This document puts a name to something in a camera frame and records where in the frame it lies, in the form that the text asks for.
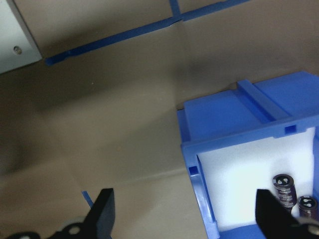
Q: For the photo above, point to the blue plastic bin holding capacitors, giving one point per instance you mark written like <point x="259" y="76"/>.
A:
<point x="219" y="117"/>

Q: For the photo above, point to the dark cylindrical capacitor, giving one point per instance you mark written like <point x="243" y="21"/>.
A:
<point x="309" y="206"/>
<point x="284" y="189"/>

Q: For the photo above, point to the white foam liner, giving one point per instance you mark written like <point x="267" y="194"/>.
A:
<point x="236" y="179"/>

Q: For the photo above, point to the white square base plate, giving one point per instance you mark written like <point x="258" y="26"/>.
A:
<point x="12" y="37"/>

